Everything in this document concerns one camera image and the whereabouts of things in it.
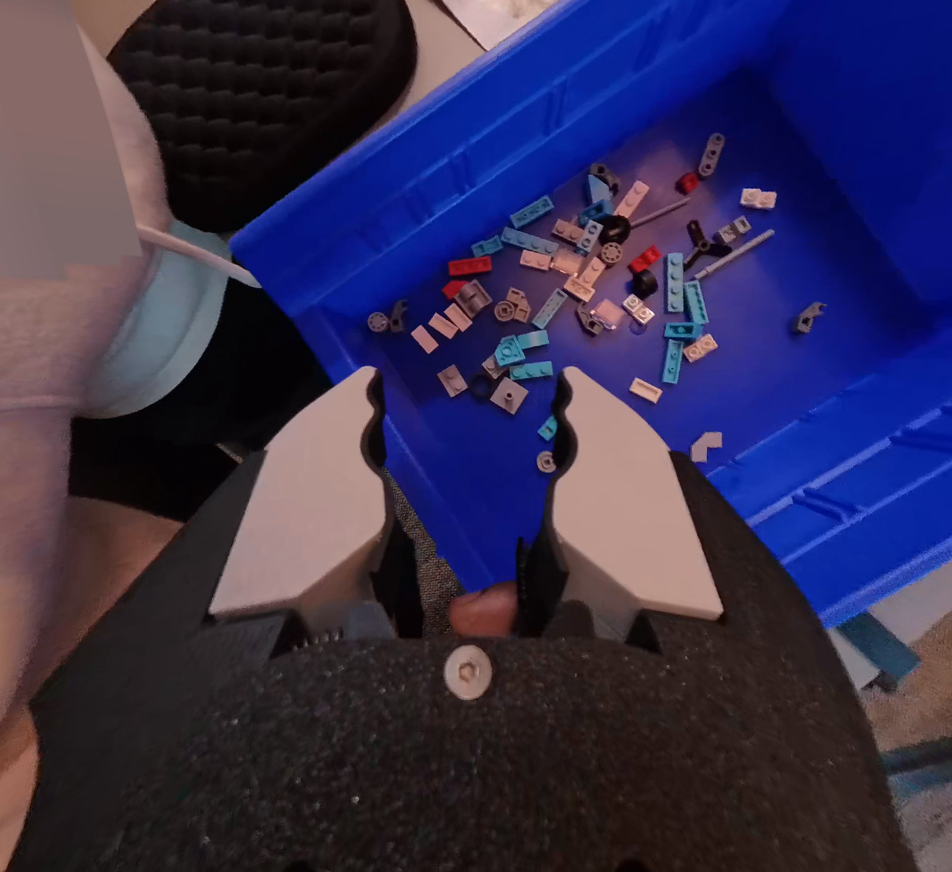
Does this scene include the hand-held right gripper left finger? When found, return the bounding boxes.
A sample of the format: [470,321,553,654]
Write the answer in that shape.
[210,366,395,629]

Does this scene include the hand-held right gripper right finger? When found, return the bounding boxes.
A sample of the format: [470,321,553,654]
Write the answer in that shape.
[517,366,724,641]

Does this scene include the pile of small lego pieces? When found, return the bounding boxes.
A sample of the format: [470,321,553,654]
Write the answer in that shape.
[364,132,830,475]

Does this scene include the blue plastic bin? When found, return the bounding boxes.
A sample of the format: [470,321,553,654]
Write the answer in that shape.
[227,0,952,628]

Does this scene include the person's left forearm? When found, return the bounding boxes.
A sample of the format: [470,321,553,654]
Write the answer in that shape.
[0,24,176,709]

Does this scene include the person's right hand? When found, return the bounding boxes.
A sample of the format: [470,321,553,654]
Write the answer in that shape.
[448,581,519,638]

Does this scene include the grey cloth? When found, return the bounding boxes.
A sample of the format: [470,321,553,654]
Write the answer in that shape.
[387,478,466,637]

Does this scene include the black dimpled foam pad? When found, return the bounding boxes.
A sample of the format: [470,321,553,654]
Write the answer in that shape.
[108,0,417,233]

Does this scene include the white cable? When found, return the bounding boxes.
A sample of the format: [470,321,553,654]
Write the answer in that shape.
[137,225,263,289]

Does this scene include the teal metal frame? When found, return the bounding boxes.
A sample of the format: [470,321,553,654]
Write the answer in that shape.
[836,608,923,695]

